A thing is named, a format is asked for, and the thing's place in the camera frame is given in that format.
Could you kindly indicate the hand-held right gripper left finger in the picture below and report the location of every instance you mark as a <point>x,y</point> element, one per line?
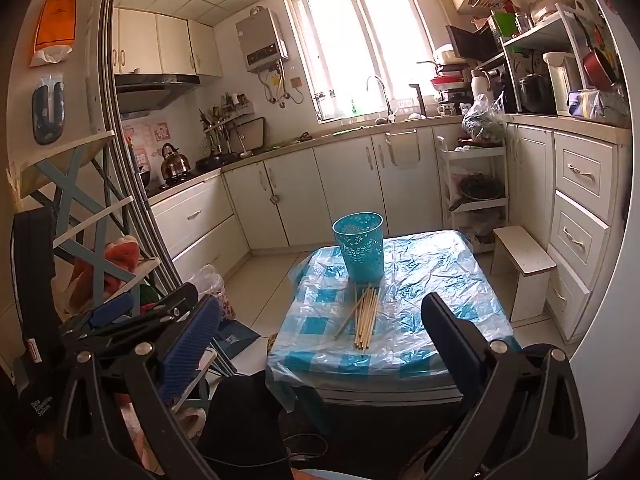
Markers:
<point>190,342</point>

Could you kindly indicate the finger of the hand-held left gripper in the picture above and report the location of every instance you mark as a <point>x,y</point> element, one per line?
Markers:
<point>172,301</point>
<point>114,306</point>

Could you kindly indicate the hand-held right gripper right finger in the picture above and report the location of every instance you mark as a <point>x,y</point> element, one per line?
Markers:
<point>450,342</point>

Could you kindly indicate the bundle of wooden chopsticks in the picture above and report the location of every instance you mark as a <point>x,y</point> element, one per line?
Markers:
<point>366,317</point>

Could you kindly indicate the blue perforated plastic bucket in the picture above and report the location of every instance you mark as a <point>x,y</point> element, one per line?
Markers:
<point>357,250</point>

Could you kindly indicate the blue dustpan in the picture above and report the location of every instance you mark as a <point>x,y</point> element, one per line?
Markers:
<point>235,340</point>

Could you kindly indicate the red orange fabric item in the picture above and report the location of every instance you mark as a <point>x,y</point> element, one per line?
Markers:
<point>117,260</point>

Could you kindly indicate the blue checkered plastic tablecloth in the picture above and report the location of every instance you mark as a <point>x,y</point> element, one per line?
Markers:
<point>425,300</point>

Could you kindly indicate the person's leg in black trousers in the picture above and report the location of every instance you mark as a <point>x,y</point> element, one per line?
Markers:
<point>245,420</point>

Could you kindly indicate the white wooden stool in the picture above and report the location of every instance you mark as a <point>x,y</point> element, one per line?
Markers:
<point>525,270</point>

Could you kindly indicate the white and blue shelf rack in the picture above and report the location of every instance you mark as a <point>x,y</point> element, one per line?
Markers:
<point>75,180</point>

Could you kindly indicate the steel kettle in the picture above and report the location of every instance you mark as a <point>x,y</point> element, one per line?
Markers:
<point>175,161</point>

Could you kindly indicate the black frying pan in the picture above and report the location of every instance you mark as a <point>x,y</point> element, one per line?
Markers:
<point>215,161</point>

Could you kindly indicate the white storage cart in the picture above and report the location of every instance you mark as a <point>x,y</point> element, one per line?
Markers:
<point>495,180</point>

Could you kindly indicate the dark-rimmed cutting board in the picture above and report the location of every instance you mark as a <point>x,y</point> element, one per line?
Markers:
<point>256,135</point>

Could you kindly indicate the white kitchen base cabinets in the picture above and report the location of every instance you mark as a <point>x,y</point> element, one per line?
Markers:
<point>350,185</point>

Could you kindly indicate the bagged blue slippers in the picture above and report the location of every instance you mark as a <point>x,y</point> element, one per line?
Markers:
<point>47,110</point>

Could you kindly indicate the black range hood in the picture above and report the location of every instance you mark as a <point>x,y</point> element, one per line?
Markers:
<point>155,87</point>

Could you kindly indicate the plastic bag of vegetables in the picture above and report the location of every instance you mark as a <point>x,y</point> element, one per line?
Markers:
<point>480,122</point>

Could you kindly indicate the chrome faucet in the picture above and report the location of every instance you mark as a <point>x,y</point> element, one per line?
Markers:
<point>381,91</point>

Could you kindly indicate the red basin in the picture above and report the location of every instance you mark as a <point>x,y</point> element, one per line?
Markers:
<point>447,81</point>

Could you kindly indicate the black cooking pot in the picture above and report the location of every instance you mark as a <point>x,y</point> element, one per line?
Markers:
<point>535,94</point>

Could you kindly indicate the blue packet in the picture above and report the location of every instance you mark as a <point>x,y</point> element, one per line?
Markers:
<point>582,103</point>

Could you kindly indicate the white gas water heater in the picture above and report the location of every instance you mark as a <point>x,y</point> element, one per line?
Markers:
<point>262,40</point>

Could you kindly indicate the orange hanging bag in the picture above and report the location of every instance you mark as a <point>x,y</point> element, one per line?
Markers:
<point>52,22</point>

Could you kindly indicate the white electric thermo pot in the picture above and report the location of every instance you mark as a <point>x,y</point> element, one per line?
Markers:
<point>561,82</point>

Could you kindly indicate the white rice cooker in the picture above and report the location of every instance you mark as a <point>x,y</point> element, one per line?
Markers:
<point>446,55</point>

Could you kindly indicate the black microwave oven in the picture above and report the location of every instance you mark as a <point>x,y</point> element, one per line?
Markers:
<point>470,42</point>

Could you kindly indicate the red frying pan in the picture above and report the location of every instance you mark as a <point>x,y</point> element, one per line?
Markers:
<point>597,67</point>

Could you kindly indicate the kitchen window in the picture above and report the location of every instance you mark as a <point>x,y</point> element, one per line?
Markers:
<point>360,40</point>

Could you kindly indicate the white countertop shelf rack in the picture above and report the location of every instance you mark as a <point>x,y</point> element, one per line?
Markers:
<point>537,32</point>

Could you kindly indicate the green box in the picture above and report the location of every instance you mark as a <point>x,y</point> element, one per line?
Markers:
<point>505,23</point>

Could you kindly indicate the grey sliding door frame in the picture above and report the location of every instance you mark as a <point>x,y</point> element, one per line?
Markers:
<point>117,135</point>

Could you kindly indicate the wall utensil rack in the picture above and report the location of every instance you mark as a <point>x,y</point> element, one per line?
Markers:
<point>222,115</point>

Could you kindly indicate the white wall cabinets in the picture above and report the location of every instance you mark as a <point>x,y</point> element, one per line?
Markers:
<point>165,42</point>

